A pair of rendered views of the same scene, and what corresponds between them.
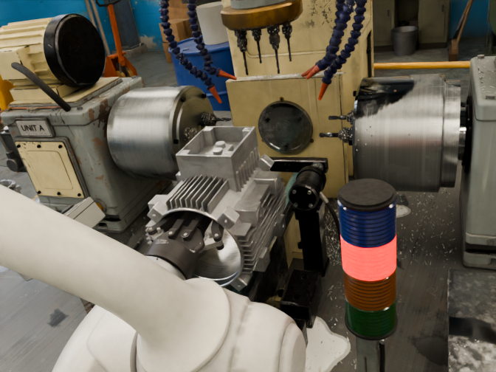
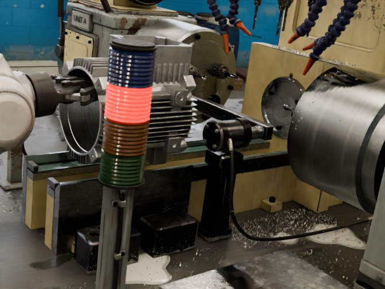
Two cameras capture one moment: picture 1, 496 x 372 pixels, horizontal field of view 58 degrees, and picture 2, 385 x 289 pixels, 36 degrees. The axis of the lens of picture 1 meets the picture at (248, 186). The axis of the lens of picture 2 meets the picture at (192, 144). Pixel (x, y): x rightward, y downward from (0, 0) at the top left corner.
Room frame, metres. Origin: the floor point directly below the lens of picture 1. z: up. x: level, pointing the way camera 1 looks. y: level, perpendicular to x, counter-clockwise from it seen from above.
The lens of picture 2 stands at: (-0.24, -0.51, 1.33)
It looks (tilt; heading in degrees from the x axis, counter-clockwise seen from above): 17 degrees down; 25
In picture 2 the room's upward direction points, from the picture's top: 7 degrees clockwise
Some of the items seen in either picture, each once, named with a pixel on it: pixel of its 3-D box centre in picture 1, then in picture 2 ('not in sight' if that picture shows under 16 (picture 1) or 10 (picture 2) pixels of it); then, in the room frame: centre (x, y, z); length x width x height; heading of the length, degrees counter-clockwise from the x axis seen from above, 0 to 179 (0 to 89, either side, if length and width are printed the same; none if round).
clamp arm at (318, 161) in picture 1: (271, 164); (227, 116); (0.91, -0.06, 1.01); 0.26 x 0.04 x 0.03; 65
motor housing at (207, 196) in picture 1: (221, 215); (126, 108); (0.68, 0.06, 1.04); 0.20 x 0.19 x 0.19; 155
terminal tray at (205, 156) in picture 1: (220, 159); (149, 59); (0.72, 0.04, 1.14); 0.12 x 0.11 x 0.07; 155
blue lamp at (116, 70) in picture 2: (367, 215); (131, 66); (0.40, -0.12, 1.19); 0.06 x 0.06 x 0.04
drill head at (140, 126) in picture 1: (150, 133); (168, 66); (1.17, 0.24, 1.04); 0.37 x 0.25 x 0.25; 65
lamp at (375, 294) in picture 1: (369, 278); (125, 133); (0.40, -0.12, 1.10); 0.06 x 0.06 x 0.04
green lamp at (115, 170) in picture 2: (370, 307); (122, 165); (0.40, -0.12, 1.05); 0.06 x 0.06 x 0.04
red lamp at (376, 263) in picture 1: (368, 248); (128, 100); (0.40, -0.12, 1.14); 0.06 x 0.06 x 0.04
